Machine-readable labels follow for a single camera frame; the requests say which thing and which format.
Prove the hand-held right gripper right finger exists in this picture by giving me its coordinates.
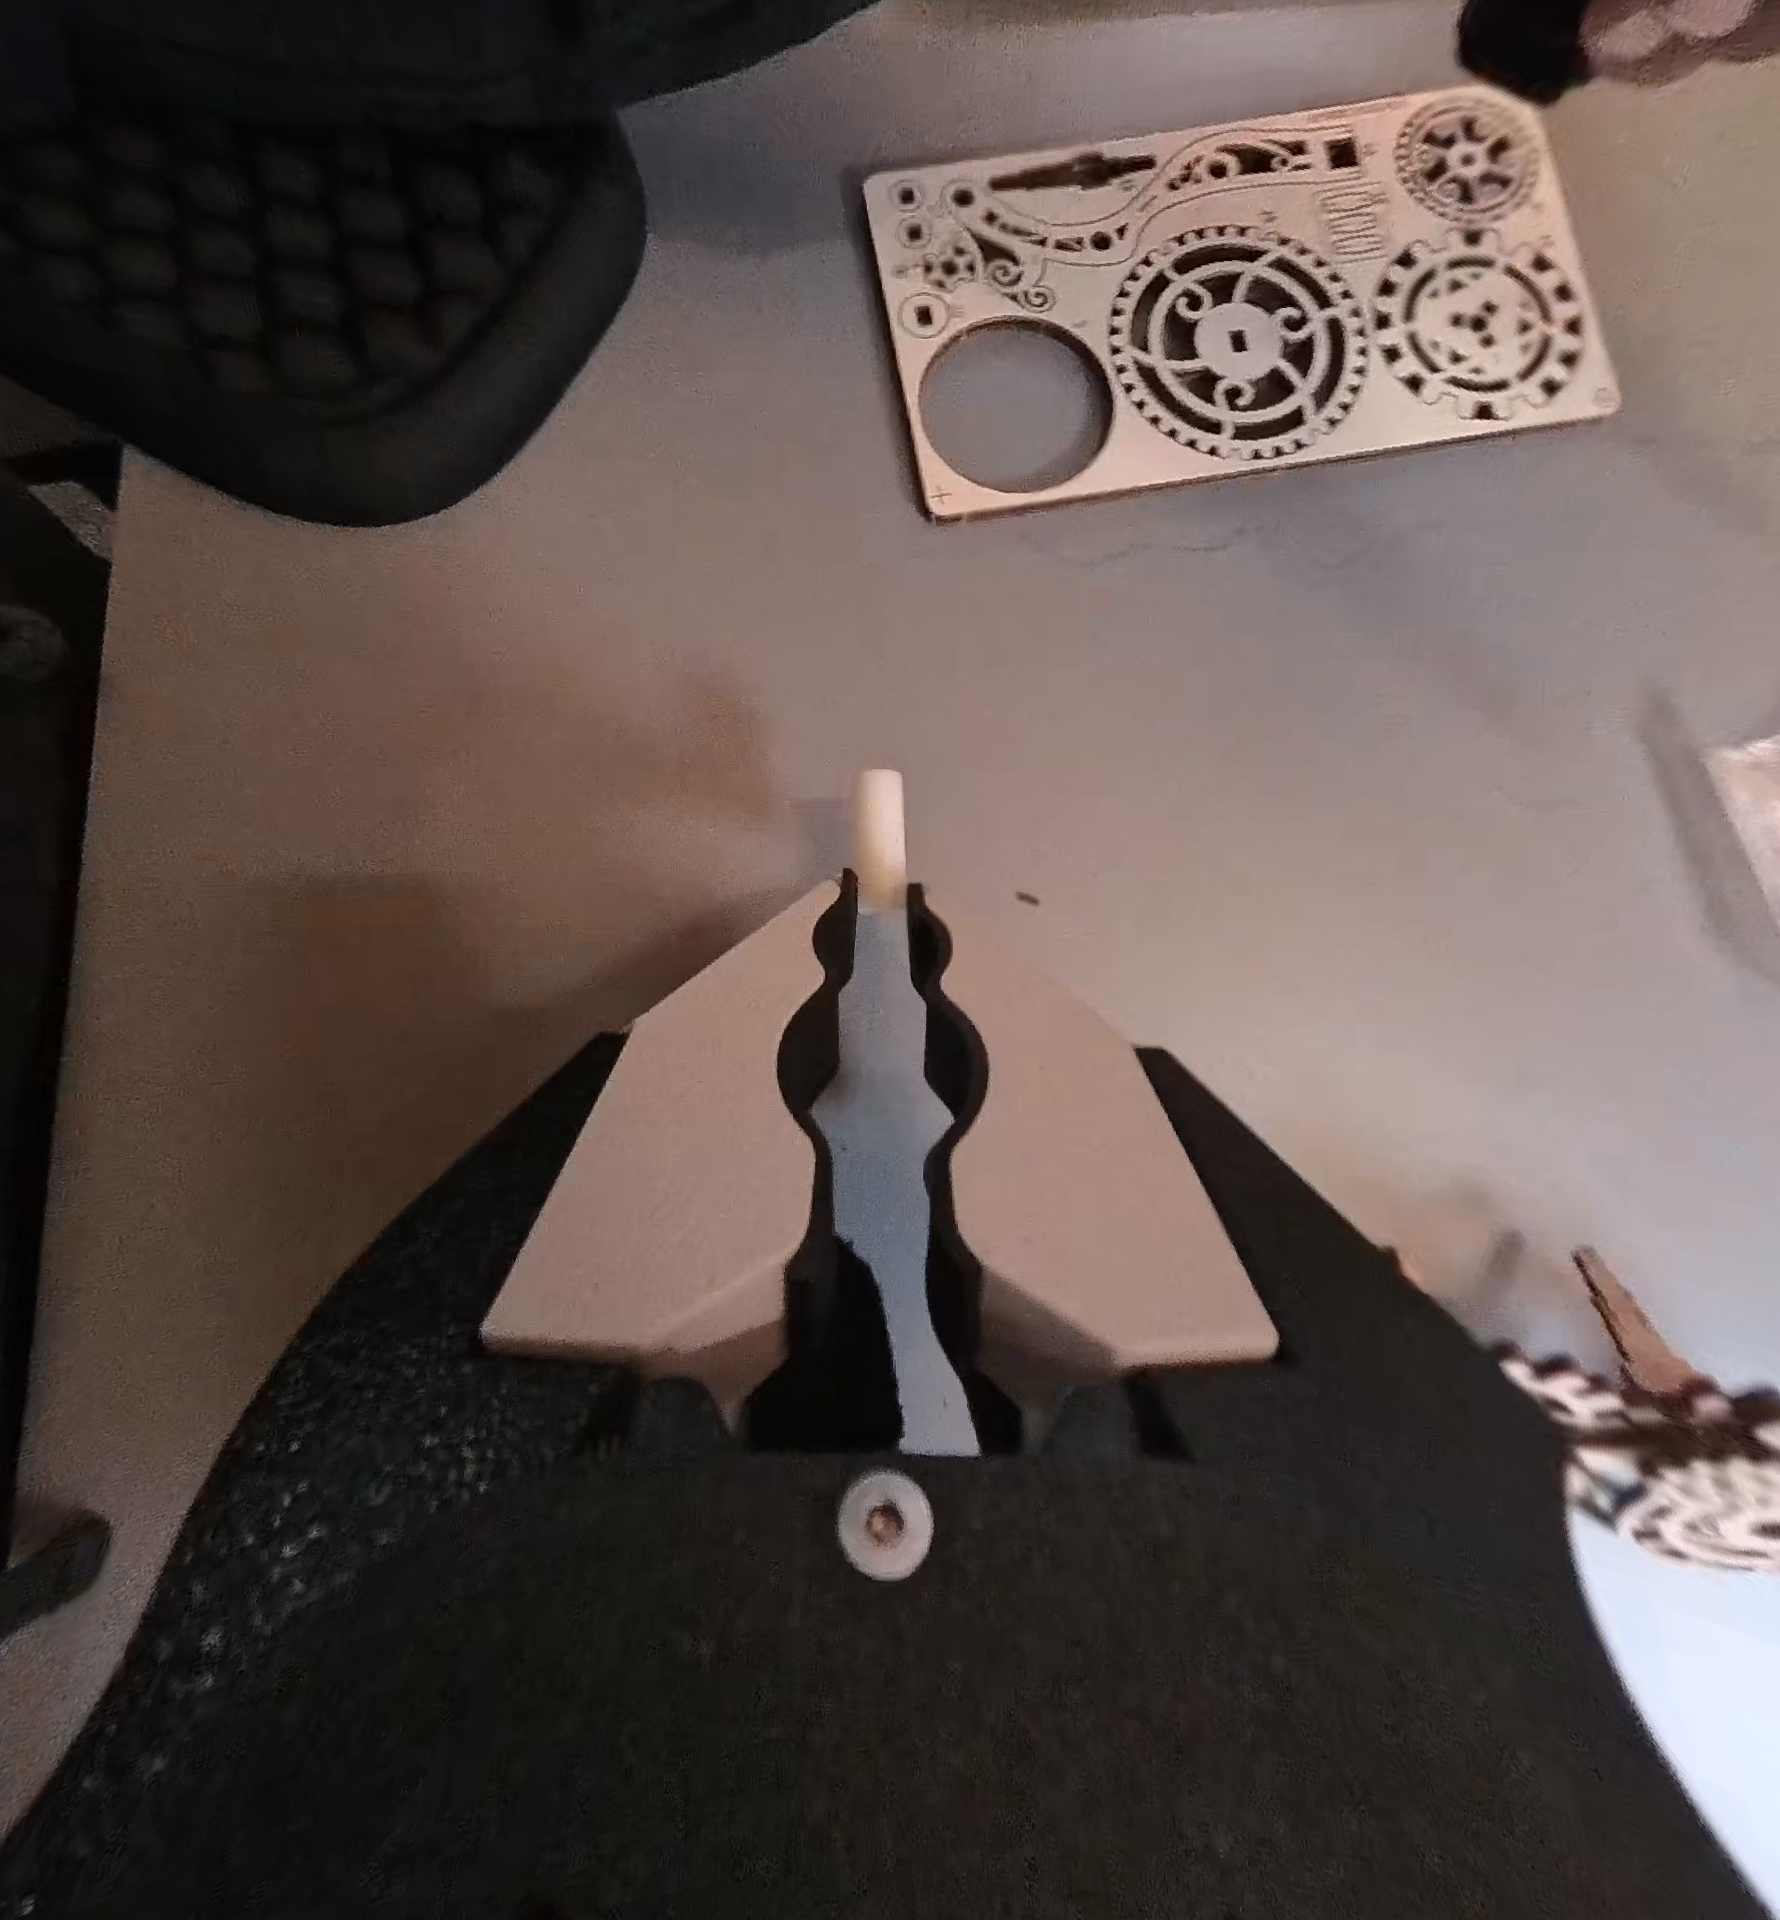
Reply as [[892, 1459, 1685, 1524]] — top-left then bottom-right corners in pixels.
[[904, 882, 1279, 1442]]

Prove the wooden gear assembly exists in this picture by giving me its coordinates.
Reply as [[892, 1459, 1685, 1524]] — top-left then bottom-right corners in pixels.
[[1492, 1245, 1780, 1578]]

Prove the white wax stick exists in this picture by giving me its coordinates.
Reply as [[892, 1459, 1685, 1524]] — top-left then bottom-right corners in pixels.
[[851, 767, 916, 922]]

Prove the grey desk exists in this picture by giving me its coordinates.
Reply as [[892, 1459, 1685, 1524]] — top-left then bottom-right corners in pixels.
[[0, 0, 1780, 1920]]

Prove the person's left hand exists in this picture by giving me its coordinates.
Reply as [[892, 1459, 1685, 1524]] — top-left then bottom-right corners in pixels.
[[1580, 0, 1780, 89]]

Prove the wooden sheet with gears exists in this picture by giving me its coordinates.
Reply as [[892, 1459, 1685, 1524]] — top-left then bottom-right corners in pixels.
[[860, 83, 1625, 523]]

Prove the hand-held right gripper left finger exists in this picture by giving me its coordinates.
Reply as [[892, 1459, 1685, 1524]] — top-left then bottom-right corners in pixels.
[[481, 879, 862, 1442]]

